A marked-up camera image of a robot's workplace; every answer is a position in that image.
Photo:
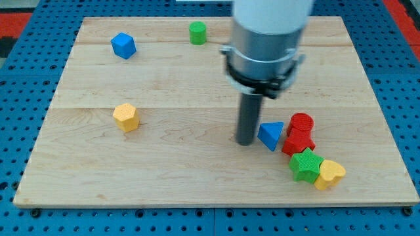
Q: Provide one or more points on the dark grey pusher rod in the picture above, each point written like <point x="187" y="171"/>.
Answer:
<point x="248" y="118"/>

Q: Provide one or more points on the red star block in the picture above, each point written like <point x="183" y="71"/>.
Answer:
<point x="297" y="141"/>

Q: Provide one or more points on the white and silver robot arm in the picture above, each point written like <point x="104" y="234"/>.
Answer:
<point x="262" y="54"/>

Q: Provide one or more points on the yellow hexagon block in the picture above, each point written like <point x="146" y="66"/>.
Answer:
<point x="126" y="117"/>

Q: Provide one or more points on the blue triangle block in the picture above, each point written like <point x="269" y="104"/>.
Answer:
<point x="269" y="134"/>

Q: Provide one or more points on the yellow heart block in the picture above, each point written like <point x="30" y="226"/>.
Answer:
<point x="331" y="173"/>

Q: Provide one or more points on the green cylinder block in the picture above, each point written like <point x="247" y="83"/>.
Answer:
<point x="198" y="33"/>

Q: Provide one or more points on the blue cube block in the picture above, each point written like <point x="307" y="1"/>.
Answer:
<point x="123" y="45"/>

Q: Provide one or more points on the light wooden board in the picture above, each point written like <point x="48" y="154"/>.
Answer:
<point x="183" y="153"/>

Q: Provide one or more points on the red cylinder block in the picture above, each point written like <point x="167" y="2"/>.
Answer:
<point x="300" y="121"/>

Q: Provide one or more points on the green star block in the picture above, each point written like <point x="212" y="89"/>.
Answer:
<point x="305" y="166"/>

